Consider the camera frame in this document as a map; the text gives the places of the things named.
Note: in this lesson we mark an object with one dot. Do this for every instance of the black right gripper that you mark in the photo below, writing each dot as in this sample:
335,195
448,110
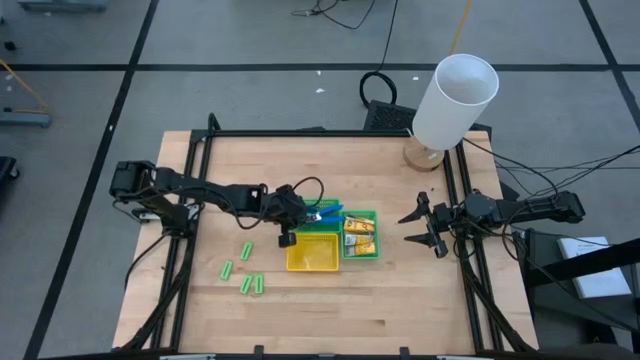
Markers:
450,220

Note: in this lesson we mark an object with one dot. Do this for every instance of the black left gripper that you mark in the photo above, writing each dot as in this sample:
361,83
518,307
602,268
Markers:
285,210

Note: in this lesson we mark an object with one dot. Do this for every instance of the green eraser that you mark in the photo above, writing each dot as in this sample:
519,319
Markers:
227,270
246,251
259,284
246,284

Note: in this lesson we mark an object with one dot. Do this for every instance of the yellow crayon box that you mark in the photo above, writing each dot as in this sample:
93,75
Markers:
359,225
356,239
362,249

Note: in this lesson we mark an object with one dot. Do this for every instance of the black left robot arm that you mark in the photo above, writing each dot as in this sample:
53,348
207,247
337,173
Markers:
200,190

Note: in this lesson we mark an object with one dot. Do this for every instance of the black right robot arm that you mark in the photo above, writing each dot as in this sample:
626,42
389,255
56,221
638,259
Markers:
540,209

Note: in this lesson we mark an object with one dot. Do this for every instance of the green plastic basket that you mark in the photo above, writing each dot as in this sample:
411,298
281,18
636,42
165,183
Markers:
360,258
322,228

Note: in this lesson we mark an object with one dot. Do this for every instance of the yellow plastic basket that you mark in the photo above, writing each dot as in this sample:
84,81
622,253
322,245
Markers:
312,255

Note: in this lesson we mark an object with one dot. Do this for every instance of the black mesh box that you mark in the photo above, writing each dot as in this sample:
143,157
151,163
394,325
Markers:
387,116

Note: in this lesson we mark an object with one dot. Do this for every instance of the white shade wooden base lamp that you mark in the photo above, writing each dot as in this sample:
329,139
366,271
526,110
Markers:
450,110

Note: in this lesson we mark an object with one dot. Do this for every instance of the black table clamp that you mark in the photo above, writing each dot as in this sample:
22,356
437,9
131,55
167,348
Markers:
404,351
258,350

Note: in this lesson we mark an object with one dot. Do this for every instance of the black side cart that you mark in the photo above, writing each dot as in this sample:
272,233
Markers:
550,300

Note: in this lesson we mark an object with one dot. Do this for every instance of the black beam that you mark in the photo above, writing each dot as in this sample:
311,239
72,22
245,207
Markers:
575,265

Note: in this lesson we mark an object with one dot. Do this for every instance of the white book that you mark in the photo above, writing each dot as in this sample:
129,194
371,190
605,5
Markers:
602,286

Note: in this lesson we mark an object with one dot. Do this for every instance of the black chair base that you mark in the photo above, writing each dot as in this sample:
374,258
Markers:
6,170

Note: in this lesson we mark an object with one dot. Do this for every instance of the grey floor platform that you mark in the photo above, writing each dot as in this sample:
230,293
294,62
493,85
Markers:
62,5

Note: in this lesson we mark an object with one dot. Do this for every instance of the small black floor object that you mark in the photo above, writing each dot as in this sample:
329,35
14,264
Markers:
10,46

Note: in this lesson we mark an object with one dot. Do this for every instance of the black aluminium table frame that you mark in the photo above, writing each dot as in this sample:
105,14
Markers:
300,133

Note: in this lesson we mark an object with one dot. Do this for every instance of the grey base plate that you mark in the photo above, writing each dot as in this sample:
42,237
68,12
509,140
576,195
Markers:
25,118

